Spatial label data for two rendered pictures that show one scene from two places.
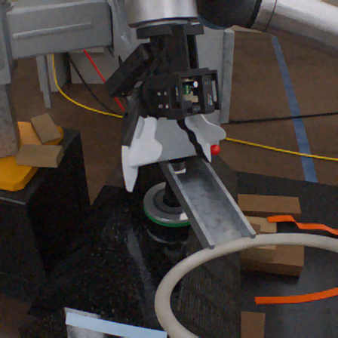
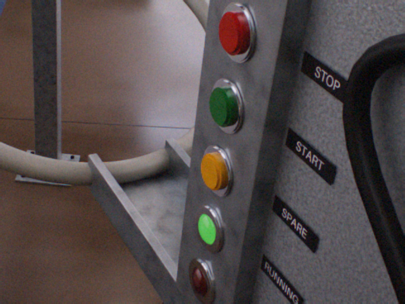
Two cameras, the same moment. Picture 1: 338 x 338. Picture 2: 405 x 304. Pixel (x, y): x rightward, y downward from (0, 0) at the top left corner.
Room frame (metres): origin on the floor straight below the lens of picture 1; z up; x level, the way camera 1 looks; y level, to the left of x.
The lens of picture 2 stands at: (1.50, -0.29, 1.64)
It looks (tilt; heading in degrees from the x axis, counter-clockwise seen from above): 34 degrees down; 164
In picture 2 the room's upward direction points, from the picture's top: 8 degrees clockwise
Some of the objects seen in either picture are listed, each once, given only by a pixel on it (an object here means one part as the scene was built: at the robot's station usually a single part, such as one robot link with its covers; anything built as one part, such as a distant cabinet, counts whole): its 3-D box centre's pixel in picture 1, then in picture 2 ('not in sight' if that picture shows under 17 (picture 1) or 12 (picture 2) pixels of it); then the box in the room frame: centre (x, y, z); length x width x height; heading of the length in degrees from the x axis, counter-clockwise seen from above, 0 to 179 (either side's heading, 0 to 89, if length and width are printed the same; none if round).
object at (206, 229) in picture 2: not in sight; (209, 228); (1.10, -0.16, 1.30); 0.02 x 0.01 x 0.02; 17
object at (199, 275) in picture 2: not in sight; (202, 280); (1.10, -0.16, 1.25); 0.02 x 0.01 x 0.02; 17
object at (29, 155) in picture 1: (39, 155); not in sight; (1.49, 0.57, 0.81); 0.20 x 0.10 x 0.05; 84
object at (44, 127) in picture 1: (45, 127); not in sight; (1.72, 0.60, 0.80); 0.20 x 0.10 x 0.05; 32
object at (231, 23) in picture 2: not in sight; (235, 33); (1.10, -0.17, 1.45); 0.03 x 0.01 x 0.03; 17
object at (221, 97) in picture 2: not in sight; (224, 106); (1.10, -0.17, 1.40); 0.03 x 0.01 x 0.03; 17
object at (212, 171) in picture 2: not in sight; (215, 171); (1.10, -0.17, 1.35); 0.03 x 0.01 x 0.03; 17
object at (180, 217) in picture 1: (174, 201); not in sight; (1.13, -0.02, 0.85); 0.21 x 0.21 x 0.01
